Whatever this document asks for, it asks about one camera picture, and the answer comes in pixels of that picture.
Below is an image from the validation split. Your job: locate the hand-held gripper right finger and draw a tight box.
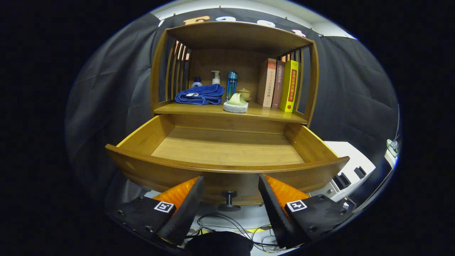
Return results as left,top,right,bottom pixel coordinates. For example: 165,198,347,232
258,174,354,249

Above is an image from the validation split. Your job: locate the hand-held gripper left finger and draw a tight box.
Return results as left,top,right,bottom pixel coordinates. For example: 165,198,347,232
107,175,206,246

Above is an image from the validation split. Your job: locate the wooden drawer with black knob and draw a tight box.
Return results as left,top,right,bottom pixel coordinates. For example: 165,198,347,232
106,114,350,212

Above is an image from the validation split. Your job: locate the green and white sponge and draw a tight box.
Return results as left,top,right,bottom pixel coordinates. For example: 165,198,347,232
223,93,249,113

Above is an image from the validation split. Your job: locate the white drawer cabinet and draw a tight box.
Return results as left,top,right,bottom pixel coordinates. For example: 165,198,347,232
309,141,376,203

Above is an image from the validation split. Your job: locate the wooden cabinet with slatted sides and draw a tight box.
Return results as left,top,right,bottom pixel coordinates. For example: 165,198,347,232
150,21,320,125

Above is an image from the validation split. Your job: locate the dark cloth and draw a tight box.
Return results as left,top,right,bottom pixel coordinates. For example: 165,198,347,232
185,231,253,256

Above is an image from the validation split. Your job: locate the folded blue towel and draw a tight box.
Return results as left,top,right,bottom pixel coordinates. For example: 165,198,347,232
175,84,225,105

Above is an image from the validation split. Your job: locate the yellow book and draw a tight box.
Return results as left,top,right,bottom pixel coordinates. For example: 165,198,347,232
280,60,300,113

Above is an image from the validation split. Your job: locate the brown book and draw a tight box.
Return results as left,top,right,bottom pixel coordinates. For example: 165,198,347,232
272,60,286,109

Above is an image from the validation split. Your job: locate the beige book with orange spine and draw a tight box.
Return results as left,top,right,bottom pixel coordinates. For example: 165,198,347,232
257,58,277,107

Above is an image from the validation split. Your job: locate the blue glass bottle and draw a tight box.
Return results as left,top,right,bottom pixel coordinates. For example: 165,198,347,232
226,71,238,102

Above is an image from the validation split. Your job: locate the white power strip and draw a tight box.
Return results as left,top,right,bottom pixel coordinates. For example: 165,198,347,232
386,139,400,167

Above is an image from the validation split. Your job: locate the black backdrop cloth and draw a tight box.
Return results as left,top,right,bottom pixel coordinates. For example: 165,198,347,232
65,7,398,210

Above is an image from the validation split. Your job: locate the black cable bundle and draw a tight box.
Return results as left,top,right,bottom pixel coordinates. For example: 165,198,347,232
188,213,285,253

